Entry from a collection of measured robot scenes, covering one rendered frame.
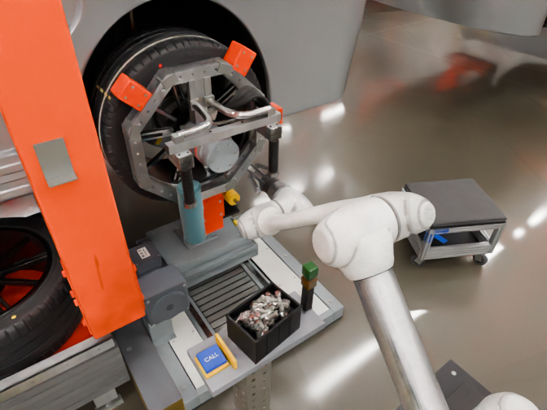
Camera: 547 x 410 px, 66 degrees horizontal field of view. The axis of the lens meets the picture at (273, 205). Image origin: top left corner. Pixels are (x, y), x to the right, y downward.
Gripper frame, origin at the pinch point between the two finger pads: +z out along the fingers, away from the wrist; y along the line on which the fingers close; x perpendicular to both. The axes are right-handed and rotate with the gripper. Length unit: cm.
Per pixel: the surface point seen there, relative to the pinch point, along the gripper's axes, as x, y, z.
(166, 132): 38.4, -6.3, 6.7
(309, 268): 14, -11, -63
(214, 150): 35.4, 0.3, -18.3
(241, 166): 7.0, -1.2, -3.7
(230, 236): -23.6, -34.5, 5.5
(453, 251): -96, 25, -59
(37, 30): 103, 4, -41
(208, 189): 13.9, -16.4, -3.7
